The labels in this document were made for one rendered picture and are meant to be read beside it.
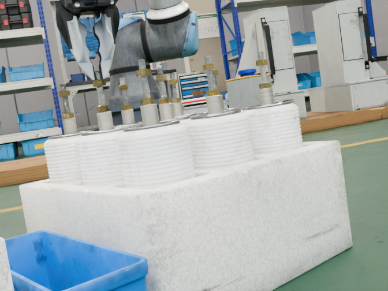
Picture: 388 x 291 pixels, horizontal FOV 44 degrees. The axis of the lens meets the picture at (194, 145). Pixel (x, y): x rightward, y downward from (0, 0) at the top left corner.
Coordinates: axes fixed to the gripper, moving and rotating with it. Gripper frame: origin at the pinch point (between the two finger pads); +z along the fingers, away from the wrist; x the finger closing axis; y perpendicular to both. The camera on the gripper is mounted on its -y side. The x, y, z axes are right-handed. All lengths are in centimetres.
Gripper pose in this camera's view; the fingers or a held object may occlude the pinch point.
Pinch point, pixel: (96, 71)
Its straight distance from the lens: 75.5
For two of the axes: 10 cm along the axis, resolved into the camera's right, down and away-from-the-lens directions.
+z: 1.5, 9.9, 0.8
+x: 9.4, -1.7, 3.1
